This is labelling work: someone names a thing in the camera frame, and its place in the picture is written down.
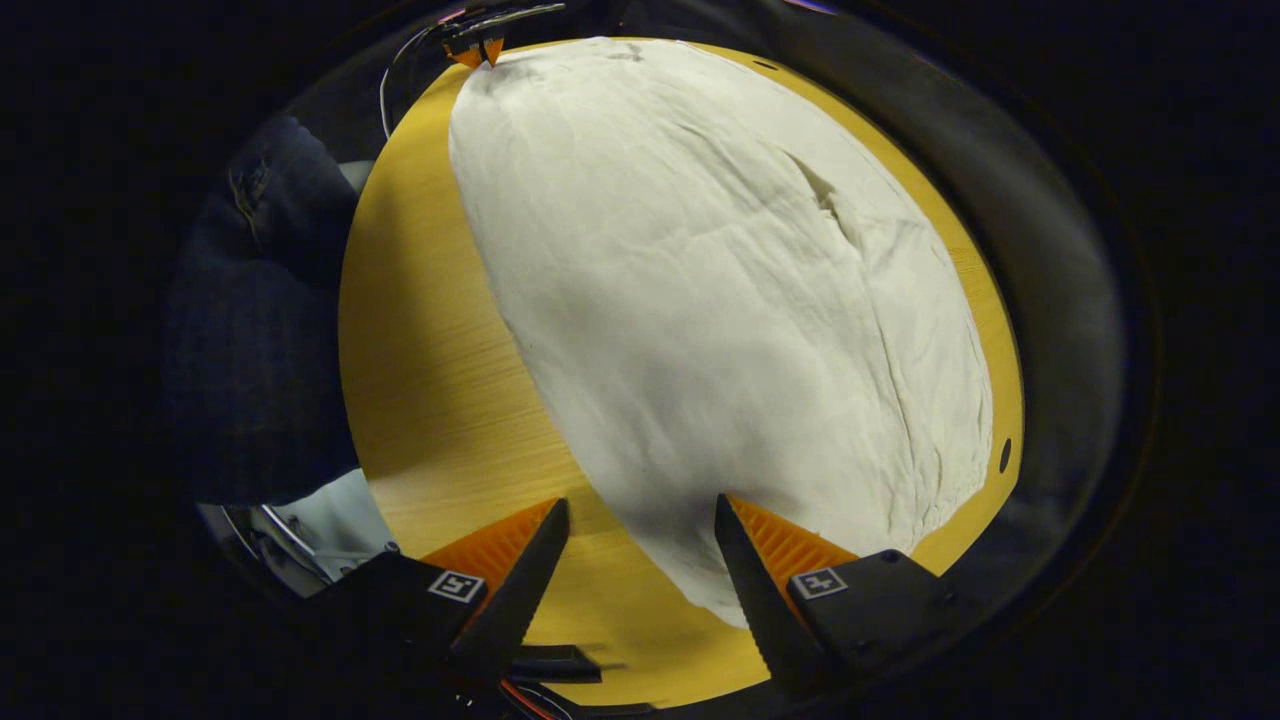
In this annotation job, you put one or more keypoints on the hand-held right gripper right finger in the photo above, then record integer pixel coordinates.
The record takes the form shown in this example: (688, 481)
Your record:
(755, 590)

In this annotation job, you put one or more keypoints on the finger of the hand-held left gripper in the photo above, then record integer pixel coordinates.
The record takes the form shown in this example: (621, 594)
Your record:
(493, 50)
(466, 56)

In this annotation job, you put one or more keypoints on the person's dark trousers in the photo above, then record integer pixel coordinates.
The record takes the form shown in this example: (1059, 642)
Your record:
(260, 330)

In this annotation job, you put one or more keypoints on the white jeans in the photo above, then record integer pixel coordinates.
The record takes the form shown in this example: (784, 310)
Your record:
(700, 300)

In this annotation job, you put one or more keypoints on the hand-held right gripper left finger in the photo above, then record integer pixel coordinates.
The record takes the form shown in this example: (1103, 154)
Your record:
(515, 600)

